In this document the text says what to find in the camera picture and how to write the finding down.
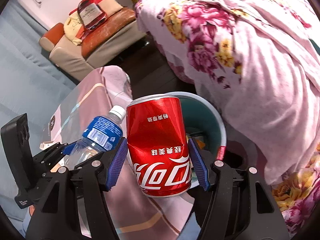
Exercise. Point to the clear blue label water bottle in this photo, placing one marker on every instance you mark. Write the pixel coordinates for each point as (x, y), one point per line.
(100, 132)

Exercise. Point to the beige and orange sofa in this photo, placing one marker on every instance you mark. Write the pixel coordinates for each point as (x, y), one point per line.
(100, 45)

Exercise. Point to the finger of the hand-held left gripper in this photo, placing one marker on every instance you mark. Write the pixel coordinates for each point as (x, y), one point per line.
(67, 149)

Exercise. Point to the teal plastic bucket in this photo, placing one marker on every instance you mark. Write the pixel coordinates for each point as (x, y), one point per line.
(207, 122)

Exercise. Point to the plaid pink grey tablecloth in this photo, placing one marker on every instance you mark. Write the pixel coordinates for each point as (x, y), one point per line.
(150, 217)

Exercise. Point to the floral pink bedspread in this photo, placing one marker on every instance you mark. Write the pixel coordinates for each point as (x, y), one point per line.
(250, 67)

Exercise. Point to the pale yellow pillow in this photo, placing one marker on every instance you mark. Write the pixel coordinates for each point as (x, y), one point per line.
(72, 28)

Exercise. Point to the red bottle-shaped cushion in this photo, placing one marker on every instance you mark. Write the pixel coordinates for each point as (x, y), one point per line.
(91, 13)

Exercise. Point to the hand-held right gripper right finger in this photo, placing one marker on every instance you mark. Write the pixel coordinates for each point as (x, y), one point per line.
(198, 163)

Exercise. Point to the red cola can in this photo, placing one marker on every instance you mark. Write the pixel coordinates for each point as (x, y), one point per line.
(157, 150)

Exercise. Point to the beige cushion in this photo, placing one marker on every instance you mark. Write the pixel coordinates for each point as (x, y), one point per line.
(112, 3)

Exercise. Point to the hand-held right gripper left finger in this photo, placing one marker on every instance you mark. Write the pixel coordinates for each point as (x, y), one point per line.
(116, 165)

